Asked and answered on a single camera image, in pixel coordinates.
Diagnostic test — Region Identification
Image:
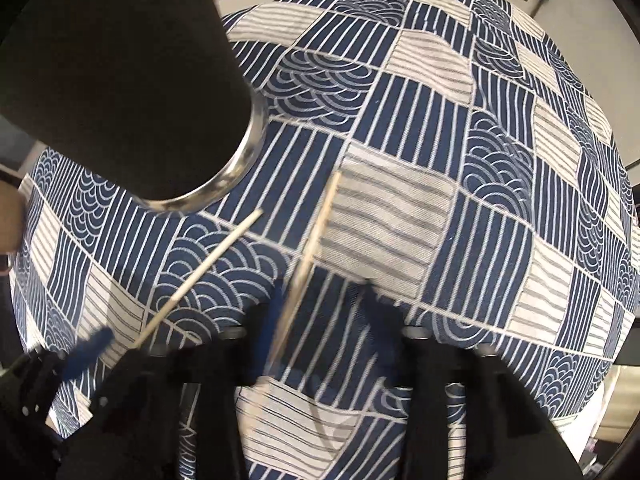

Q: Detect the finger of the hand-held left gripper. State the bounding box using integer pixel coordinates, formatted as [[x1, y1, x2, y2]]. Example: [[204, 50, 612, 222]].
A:
[[91, 345, 157, 415], [60, 326, 118, 386]]

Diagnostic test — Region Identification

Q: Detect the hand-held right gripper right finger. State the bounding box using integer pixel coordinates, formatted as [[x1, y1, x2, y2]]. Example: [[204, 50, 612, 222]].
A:
[[357, 282, 587, 480]]

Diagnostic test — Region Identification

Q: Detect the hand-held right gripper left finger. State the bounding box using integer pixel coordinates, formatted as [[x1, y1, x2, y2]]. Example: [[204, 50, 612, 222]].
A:
[[62, 285, 290, 480]]

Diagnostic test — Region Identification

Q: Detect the wooden chopstick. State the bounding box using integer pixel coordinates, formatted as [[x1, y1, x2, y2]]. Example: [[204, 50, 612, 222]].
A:
[[132, 207, 265, 350], [265, 170, 344, 368]]

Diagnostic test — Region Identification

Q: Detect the black cylindrical utensil holder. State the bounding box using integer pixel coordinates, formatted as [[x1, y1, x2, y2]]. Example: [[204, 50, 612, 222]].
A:
[[0, 0, 270, 216]]

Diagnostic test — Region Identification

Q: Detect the person's left forearm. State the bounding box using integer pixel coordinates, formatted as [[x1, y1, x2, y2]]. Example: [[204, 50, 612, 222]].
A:
[[0, 180, 30, 273]]

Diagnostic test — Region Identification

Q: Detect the blue white patterned tablecloth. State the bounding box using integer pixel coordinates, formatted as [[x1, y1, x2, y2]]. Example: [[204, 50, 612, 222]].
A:
[[10, 0, 640, 480]]

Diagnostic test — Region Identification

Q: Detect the beige furniture piece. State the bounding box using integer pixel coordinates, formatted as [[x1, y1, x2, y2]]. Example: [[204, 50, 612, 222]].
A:
[[592, 365, 635, 441]]

